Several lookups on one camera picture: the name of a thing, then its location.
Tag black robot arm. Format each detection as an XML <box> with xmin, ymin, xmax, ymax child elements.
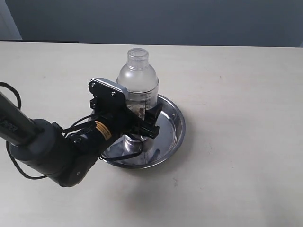
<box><xmin>0</xmin><ymin>95</ymin><xmax>162</xmax><ymax>187</ymax></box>

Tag black cable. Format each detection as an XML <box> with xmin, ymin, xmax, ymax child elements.
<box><xmin>0</xmin><ymin>81</ymin><xmax>50</xmax><ymax>180</ymax></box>

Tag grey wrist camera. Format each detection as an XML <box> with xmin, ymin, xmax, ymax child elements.
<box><xmin>89</xmin><ymin>78</ymin><xmax>128</xmax><ymax>112</ymax></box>

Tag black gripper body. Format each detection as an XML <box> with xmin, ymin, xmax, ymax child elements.
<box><xmin>85</xmin><ymin>106</ymin><xmax>137</xmax><ymax>147</ymax></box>

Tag round stainless steel pan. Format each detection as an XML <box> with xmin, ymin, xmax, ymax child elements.
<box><xmin>102</xmin><ymin>95</ymin><xmax>186</xmax><ymax>169</ymax></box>

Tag clear plastic shaker bottle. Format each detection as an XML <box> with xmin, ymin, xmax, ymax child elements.
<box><xmin>116</xmin><ymin>47</ymin><xmax>159</xmax><ymax>164</ymax></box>

